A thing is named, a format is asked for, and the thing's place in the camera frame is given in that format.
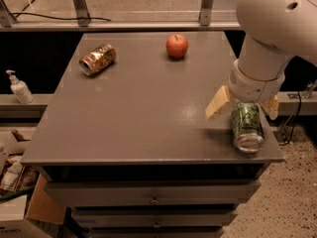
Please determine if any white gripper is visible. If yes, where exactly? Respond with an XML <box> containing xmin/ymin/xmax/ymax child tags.
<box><xmin>205</xmin><ymin>59</ymin><xmax>285</xmax><ymax>120</ymax></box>

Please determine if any green soda can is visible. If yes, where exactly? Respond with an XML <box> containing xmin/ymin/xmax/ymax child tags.
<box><xmin>231</xmin><ymin>102</ymin><xmax>264</xmax><ymax>153</ymax></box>

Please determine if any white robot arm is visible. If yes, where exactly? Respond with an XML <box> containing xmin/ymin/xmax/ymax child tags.
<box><xmin>205</xmin><ymin>0</ymin><xmax>317</xmax><ymax>119</ymax></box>

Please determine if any gold brown soda can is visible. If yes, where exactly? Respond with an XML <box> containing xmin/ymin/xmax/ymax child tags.
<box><xmin>79</xmin><ymin>43</ymin><xmax>117</xmax><ymax>76</ymax></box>

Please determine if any red apple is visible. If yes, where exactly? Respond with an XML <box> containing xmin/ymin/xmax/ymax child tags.
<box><xmin>165</xmin><ymin>34</ymin><xmax>189</xmax><ymax>59</ymax></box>

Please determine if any grey drawer cabinet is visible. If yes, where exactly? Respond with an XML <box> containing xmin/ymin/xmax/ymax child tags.
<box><xmin>22</xmin><ymin>32</ymin><xmax>282</xmax><ymax>238</ymax></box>

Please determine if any top drawer knob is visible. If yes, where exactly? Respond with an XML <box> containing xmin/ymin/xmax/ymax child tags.
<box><xmin>150</xmin><ymin>194</ymin><xmax>159</xmax><ymax>205</ymax></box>

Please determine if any drawer knob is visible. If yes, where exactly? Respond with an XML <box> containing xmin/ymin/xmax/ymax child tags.
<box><xmin>150</xmin><ymin>194</ymin><xmax>159</xmax><ymax>205</ymax></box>
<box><xmin>153</xmin><ymin>220</ymin><xmax>160</xmax><ymax>229</ymax></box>

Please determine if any white pump bottle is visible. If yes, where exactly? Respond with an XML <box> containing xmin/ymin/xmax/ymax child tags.
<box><xmin>6</xmin><ymin>69</ymin><xmax>34</xmax><ymax>104</ymax></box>

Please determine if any cardboard box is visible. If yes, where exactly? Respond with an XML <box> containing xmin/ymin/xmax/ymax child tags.
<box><xmin>0</xmin><ymin>128</ymin><xmax>65</xmax><ymax>225</ymax></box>

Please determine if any white box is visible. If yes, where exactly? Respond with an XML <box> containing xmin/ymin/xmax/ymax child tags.
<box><xmin>0</xmin><ymin>195</ymin><xmax>57</xmax><ymax>238</ymax></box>

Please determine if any black cable on floor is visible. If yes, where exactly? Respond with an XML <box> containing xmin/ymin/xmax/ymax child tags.
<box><xmin>276</xmin><ymin>89</ymin><xmax>303</xmax><ymax>147</ymax></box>

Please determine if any right metal bracket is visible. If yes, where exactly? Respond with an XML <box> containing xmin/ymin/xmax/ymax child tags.
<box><xmin>199</xmin><ymin>0</ymin><xmax>214</xmax><ymax>26</ymax></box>

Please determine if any metal bracket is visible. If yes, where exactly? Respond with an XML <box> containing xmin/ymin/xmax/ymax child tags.
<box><xmin>199</xmin><ymin>0</ymin><xmax>214</xmax><ymax>26</ymax></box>
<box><xmin>72</xmin><ymin>0</ymin><xmax>91</xmax><ymax>27</ymax></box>
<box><xmin>0</xmin><ymin>0</ymin><xmax>17</xmax><ymax>28</ymax></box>

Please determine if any black cable on ledge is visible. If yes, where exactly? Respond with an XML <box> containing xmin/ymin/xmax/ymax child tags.
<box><xmin>9</xmin><ymin>11</ymin><xmax>113</xmax><ymax>23</ymax></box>

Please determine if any far left metal bracket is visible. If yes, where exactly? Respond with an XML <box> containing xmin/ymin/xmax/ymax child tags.
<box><xmin>0</xmin><ymin>0</ymin><xmax>17</xmax><ymax>28</ymax></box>

